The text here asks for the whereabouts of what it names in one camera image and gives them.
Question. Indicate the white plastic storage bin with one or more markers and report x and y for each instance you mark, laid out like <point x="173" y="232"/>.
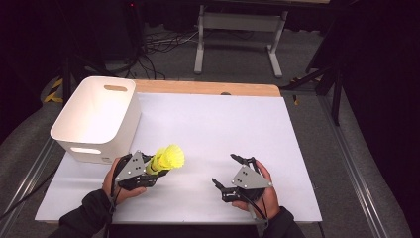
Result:
<point x="95" y="112"/>

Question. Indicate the yellow black hazard tape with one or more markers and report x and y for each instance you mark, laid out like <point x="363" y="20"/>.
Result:
<point x="54" y="95"/>
<point x="294" y="99"/>

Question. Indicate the aluminium floor rail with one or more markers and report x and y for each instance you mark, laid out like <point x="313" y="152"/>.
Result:
<point x="353" y="172"/>
<point x="29" y="178"/>

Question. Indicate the grey metal frame desk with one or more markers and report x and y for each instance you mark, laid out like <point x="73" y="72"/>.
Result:
<point x="241" y="21"/>

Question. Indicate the black tripod stand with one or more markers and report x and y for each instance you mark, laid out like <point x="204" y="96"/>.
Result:
<point x="67" y="82"/>
<point x="336" y="99"/>

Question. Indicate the person's right hand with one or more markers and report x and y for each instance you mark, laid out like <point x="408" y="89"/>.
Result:
<point x="272" y="203"/>

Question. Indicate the dark device with red light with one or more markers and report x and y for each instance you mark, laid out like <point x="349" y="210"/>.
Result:
<point x="133" y="20"/>

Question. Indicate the person's left hand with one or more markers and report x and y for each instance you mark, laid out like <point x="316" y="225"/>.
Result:
<point x="107" y="185"/>

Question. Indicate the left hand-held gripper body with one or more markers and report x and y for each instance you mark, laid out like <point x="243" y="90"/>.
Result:
<point x="133" y="170"/>

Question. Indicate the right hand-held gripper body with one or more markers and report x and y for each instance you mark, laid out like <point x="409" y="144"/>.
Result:
<point x="249" y="180"/>

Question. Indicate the dark table grommet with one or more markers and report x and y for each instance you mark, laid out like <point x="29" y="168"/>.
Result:
<point x="225" y="93"/>

